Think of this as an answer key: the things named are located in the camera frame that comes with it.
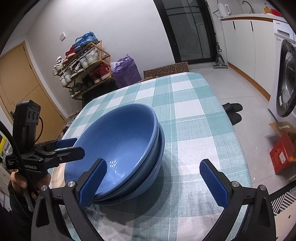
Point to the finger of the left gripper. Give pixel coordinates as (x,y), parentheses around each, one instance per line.
(67,155)
(56,144)

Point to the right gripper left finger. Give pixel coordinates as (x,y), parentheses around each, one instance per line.
(48,222)

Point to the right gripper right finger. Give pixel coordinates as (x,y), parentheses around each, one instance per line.
(258,222)

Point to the blue bowl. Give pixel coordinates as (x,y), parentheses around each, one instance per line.
(141,180)
(123,137)

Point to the white kitchen cabinets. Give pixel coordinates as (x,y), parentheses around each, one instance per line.
(250,47)

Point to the kitchen faucet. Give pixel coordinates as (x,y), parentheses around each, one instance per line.
(247,7)

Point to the person's left hand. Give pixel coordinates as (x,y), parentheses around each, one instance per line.
(19,183)

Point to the wooden door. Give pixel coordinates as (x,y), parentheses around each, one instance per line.
(19,82)

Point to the red cardboard box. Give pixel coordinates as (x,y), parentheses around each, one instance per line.
(283,153)

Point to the teal plaid tablecloth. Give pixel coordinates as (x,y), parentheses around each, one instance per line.
(178,206)

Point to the wooden shoe rack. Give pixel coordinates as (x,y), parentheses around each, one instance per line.
(85,71)

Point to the red shoes on rack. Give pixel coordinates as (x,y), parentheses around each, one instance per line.
(69,54)

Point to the purple bag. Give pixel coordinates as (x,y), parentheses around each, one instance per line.
(125,72)

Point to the blue sneakers on rack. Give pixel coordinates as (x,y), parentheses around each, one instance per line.
(84,40)

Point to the black slippers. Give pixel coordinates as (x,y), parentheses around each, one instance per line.
(232,110)

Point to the white washing machine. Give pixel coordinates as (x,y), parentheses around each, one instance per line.
(282,97)

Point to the patterned cardboard box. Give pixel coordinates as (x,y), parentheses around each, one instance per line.
(167,70)

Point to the upright vacuum cleaner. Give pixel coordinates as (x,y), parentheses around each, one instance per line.
(220,61)

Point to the black glass door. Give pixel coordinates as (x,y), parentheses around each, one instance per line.
(189,28)

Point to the white electric kettle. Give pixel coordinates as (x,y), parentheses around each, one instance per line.
(224,10)

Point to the red container on counter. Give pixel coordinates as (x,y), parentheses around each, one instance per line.
(275,12)

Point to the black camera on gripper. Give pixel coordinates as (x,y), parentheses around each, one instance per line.
(26,118)

